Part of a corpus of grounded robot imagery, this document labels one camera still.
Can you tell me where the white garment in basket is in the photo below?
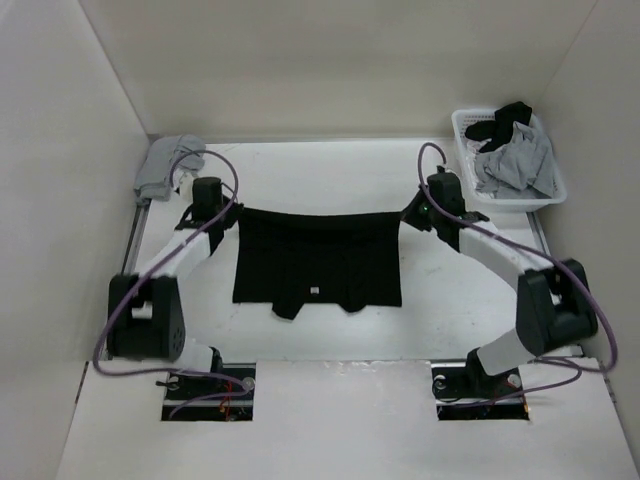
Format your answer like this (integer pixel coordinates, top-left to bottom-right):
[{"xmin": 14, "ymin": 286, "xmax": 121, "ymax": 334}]
[{"xmin": 465, "ymin": 140, "xmax": 487, "ymax": 173}]

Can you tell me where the black tank top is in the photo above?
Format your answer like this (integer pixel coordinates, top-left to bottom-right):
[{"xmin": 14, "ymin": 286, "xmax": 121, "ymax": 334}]
[{"xmin": 232, "ymin": 208, "xmax": 402, "ymax": 320}]

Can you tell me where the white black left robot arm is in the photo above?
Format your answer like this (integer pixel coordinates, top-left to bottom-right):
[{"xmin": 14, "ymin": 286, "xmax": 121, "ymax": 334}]
[{"xmin": 106, "ymin": 177, "xmax": 242, "ymax": 399}]

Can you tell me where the black garment in basket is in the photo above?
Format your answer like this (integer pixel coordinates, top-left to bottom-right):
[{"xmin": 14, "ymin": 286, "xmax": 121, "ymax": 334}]
[{"xmin": 465, "ymin": 101, "xmax": 533, "ymax": 153}]

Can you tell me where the grey garment in basket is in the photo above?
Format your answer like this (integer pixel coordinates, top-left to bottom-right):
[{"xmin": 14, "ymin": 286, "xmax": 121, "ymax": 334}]
[{"xmin": 475, "ymin": 122, "xmax": 555, "ymax": 200}]

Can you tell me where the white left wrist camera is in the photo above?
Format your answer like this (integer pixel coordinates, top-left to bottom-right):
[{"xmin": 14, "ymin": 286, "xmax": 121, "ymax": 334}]
[{"xmin": 172, "ymin": 169, "xmax": 197, "ymax": 202}]

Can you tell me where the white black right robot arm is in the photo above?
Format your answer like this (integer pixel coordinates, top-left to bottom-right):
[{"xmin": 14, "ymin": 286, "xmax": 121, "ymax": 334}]
[{"xmin": 402, "ymin": 171, "xmax": 598, "ymax": 396}]

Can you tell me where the folded grey tank top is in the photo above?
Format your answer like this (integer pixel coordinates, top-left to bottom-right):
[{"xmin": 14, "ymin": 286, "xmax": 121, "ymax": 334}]
[{"xmin": 133, "ymin": 134, "xmax": 206, "ymax": 205}]

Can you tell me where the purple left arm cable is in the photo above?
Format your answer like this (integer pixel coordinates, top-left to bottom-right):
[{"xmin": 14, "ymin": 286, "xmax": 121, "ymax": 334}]
[{"xmin": 93, "ymin": 149, "xmax": 251, "ymax": 421}]

